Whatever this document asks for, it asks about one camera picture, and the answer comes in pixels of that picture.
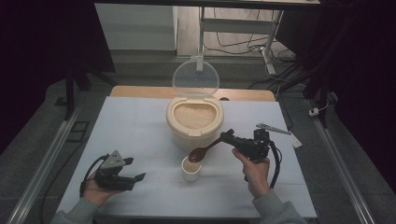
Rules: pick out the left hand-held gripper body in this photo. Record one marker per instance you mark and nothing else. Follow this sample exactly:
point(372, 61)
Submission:
point(112, 174)

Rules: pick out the dark curtain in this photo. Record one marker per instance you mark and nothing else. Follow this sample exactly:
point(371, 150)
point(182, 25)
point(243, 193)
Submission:
point(364, 77)
point(37, 62)

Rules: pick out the cream rice container with lid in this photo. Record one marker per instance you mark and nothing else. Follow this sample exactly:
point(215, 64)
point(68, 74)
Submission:
point(190, 134)

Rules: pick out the black metal stand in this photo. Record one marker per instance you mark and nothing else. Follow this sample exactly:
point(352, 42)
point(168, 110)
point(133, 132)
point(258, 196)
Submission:
point(70, 90)

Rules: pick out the small white plug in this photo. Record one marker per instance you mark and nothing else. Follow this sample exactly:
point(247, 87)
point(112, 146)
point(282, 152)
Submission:
point(313, 111)

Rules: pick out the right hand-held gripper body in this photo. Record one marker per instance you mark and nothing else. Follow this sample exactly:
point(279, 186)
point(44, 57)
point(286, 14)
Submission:
point(250, 147)

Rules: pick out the small white tag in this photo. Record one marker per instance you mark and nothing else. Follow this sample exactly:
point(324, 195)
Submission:
point(295, 141)

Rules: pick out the aluminium floor rail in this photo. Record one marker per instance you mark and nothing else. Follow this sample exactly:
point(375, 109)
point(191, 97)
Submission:
point(339, 161)
point(43, 168)

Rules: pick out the person's right hand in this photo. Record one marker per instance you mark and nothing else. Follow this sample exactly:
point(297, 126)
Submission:
point(257, 174)

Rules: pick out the white metal desk frame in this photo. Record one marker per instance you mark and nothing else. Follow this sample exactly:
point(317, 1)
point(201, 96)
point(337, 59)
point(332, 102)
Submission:
point(236, 25)

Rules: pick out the person's left hand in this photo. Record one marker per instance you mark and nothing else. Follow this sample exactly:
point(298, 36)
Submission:
point(98, 194)

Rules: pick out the white table cover sheet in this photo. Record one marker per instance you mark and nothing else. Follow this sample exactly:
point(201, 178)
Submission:
point(140, 130)

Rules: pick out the white ceramic cup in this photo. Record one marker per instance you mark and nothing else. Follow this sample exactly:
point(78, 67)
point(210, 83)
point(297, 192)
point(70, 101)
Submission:
point(190, 174)

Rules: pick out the brown wooden spoon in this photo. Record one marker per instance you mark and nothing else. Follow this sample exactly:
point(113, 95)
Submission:
point(199, 153)

